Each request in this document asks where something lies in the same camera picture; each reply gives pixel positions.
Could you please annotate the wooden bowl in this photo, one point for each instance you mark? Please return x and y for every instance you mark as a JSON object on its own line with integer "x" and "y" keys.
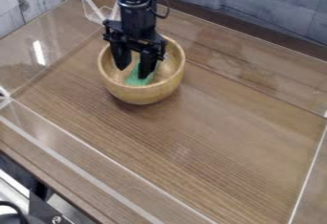
{"x": 144, "y": 91}

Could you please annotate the black metal table mount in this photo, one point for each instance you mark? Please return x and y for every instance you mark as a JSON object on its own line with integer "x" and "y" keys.
{"x": 42, "y": 213}

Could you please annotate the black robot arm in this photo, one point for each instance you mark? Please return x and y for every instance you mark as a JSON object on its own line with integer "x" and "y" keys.
{"x": 133, "y": 34}

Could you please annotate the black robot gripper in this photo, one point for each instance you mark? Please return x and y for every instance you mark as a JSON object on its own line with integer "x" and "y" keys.
{"x": 134, "y": 34}

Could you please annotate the clear acrylic corner bracket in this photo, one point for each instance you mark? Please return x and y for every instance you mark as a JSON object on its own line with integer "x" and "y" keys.
{"x": 98, "y": 15}

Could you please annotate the green rectangular block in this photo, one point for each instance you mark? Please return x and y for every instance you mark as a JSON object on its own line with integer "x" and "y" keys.
{"x": 138, "y": 77}

